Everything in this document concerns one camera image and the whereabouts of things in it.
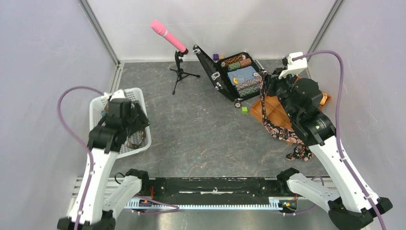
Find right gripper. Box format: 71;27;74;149
264;66;299;120

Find orange compartment tray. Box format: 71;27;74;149
249;91;332;145

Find black floral tie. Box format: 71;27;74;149
260;73;315;161

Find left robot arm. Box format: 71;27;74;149
57;98;150;230

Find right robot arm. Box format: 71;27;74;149
260;70;393;230

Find dark blue patterned tie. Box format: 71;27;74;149
101;105;150;150

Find green cube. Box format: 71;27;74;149
241;107;248;114

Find loose poker chip stack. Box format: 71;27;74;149
234;98;243;108

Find black poker chip case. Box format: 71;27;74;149
193;44;261;102

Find black tripod stand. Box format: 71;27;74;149
170;49;201;95

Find pink microphone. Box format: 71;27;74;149
150;20;189;55

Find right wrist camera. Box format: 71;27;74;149
278;52;308;79

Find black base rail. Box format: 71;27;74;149
139;177;295;205

